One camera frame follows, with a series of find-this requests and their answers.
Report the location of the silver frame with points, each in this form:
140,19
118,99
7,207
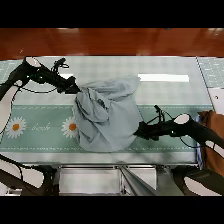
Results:
100,178

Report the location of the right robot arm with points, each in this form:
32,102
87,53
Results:
200,130

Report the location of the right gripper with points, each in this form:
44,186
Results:
148,130

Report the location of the blue garment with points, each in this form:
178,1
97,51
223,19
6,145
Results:
199,159

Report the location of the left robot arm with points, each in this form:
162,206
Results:
20,74

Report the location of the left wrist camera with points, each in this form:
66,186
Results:
59,64

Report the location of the brown garment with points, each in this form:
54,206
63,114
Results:
213,146

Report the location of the pale grey-blue shirt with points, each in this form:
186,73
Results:
110,116

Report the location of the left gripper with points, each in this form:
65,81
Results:
68,86

